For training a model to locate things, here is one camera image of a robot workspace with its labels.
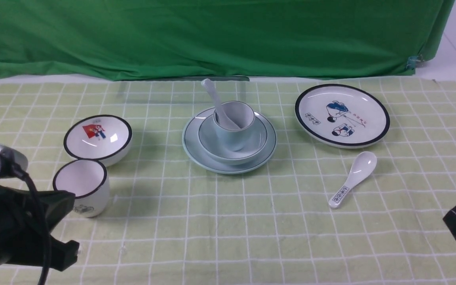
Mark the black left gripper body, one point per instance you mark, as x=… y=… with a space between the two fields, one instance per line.
x=21 y=235

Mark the light blue shallow bowl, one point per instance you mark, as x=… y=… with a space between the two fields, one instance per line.
x=216 y=149

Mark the plain light blue spoon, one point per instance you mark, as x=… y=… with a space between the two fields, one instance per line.
x=223 y=120

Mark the light blue ceramic cup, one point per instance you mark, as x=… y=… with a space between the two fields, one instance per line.
x=243 y=116

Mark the black rimmed white cup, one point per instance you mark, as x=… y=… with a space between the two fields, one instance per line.
x=88 y=180

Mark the white spoon with characters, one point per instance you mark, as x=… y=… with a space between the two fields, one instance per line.
x=363 y=166

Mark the black rimmed illustrated bowl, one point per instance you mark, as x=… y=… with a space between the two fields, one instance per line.
x=104 y=138

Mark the green checked tablecloth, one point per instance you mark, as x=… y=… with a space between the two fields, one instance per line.
x=171 y=222

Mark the black rimmed illustrated plate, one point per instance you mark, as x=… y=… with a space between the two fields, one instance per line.
x=342 y=116

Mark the metal binder clip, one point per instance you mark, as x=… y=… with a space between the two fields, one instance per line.
x=414 y=62

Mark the light blue large plate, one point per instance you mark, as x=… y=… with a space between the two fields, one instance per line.
x=191 y=145

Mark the green backdrop cloth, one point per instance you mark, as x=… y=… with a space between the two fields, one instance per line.
x=122 y=40

